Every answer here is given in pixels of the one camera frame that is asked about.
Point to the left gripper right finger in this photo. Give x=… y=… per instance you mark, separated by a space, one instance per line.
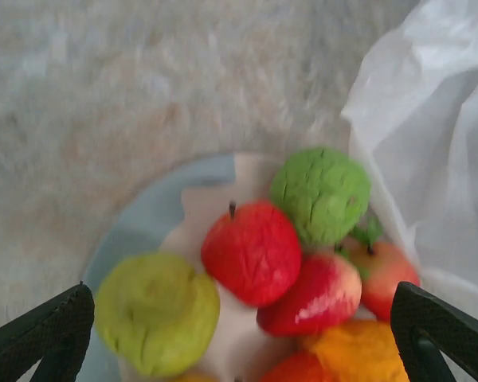
x=446 y=330

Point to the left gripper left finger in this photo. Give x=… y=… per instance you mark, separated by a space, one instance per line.
x=32 y=338

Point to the red-peach apple with leaf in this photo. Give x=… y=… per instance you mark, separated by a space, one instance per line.
x=382 y=276

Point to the yellow-orange orange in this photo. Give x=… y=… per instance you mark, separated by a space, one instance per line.
x=358 y=352

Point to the yellow-green pear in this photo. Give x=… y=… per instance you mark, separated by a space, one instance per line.
x=157 y=314

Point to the red-orange round fruit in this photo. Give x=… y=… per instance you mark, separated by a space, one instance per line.
x=298 y=370

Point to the green apple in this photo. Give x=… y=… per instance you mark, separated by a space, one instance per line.
x=320 y=195

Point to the white plastic bag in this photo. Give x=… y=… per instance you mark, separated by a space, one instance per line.
x=422 y=119

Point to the shiny red fruit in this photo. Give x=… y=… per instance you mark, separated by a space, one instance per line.
x=310 y=296

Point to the round multicoloured plate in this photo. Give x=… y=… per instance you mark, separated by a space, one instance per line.
x=143 y=215

